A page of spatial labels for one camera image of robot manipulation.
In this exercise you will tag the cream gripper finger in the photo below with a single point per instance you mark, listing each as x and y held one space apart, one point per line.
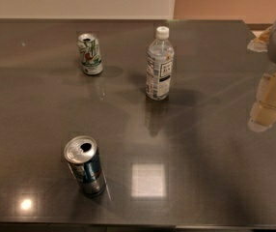
259 44
263 112

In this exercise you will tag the Red Bull can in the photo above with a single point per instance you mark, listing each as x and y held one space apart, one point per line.
82 155

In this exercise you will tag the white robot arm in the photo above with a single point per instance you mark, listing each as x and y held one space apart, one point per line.
271 47

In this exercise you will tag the green white soda can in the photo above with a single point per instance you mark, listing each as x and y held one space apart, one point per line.
90 54

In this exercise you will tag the clear plastic water bottle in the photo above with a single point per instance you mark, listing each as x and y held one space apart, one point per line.
160 61

